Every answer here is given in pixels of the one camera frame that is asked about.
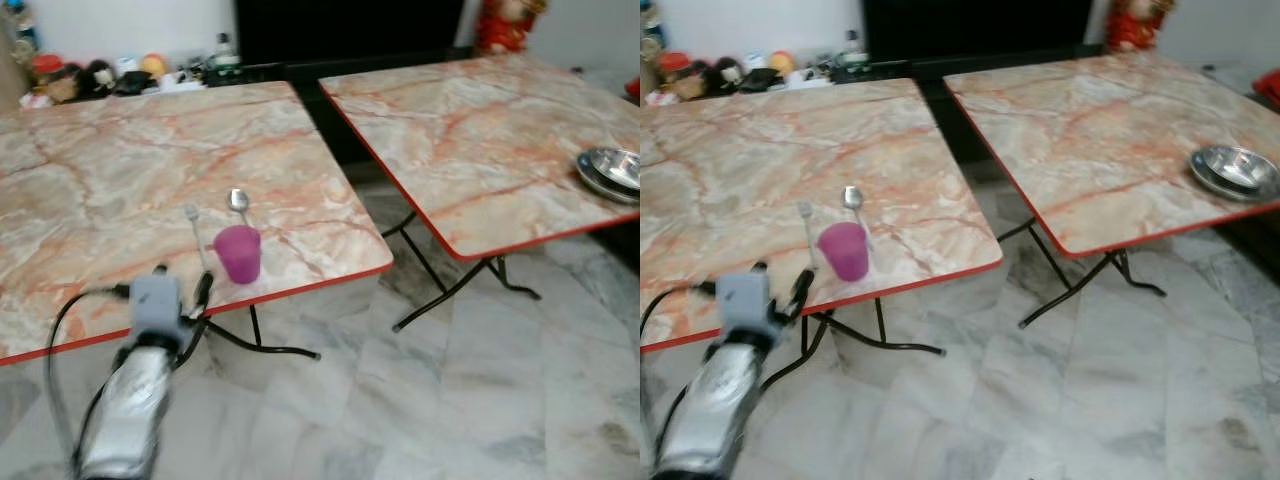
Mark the purple plastic cup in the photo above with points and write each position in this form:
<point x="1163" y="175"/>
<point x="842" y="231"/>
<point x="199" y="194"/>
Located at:
<point x="845" y="252"/>
<point x="238" y="255"/>

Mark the steel fork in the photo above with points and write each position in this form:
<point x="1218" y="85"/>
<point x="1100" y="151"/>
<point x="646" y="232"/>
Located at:
<point x="806" y="222"/>
<point x="194" y="225"/>

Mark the marble folding table with cutlery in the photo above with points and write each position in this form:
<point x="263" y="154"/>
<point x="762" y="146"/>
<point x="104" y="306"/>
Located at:
<point x="780" y="170"/>
<point x="150" y="180"/>

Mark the steel spoon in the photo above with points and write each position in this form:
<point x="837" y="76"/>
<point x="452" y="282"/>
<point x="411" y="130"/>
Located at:
<point x="238" y="200"/>
<point x="852" y="197"/>

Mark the steel bowl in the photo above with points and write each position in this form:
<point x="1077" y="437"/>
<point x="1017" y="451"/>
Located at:
<point x="618" y="167"/>
<point x="1240" y="166"/>

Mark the steel plate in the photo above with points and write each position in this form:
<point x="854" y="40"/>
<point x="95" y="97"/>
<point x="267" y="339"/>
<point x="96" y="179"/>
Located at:
<point x="1205" y="185"/>
<point x="590" y="184"/>

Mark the brown plush toy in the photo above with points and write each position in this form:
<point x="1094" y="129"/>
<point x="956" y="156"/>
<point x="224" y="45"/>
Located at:
<point x="63" y="86"/>
<point x="692" y="84"/>

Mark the black plush toy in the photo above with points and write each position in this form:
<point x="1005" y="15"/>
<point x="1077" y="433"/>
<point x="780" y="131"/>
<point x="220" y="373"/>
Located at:
<point x="99" y="77"/>
<point x="728" y="74"/>

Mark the orange round toy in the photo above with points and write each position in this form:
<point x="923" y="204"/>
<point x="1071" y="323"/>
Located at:
<point x="154" y="65"/>
<point x="782" y="62"/>

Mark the red lidded jar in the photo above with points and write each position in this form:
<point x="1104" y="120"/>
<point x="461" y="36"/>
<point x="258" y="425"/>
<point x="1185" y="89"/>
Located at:
<point x="673" y="63"/>
<point x="47" y="66"/>

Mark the clear bottle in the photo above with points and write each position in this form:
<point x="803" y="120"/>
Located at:
<point x="853" y="50"/>
<point x="226" y="52"/>

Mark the blue figurine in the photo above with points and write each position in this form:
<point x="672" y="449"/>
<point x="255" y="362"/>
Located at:
<point x="650" y="28"/>
<point x="20" y="25"/>

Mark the black television screen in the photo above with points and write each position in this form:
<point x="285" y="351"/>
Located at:
<point x="345" y="28"/>
<point x="975" y="26"/>

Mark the marble folding table with bowl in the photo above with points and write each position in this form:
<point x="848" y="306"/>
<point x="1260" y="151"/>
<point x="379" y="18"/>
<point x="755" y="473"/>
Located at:
<point x="1090" y="140"/>
<point x="470" y="140"/>

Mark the red figurine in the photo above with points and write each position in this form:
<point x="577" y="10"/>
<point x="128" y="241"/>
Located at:
<point x="505" y="25"/>
<point x="1135" y="24"/>

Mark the red object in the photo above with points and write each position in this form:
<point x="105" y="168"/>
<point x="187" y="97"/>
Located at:
<point x="1270" y="88"/>

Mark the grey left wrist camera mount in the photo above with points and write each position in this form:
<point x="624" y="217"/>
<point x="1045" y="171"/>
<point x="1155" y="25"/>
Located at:
<point x="155" y="305"/>
<point x="745" y="300"/>

